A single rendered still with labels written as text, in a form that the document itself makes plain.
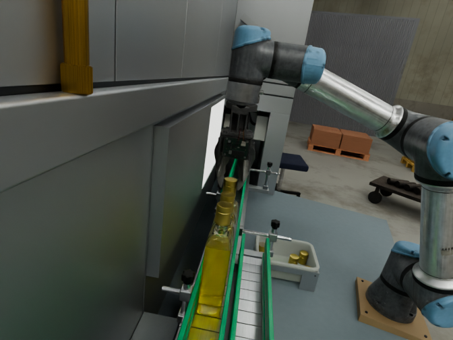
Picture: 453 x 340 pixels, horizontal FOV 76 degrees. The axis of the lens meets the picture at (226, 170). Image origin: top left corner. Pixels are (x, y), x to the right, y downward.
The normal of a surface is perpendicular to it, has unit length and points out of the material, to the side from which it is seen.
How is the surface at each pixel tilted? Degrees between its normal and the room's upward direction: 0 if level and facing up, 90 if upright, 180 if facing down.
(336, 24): 90
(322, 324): 0
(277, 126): 90
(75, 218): 90
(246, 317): 0
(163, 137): 90
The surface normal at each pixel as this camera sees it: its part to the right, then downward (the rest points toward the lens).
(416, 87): -0.36, 0.26
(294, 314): 0.14, -0.94
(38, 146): 0.98, 0.16
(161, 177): -0.11, 0.31
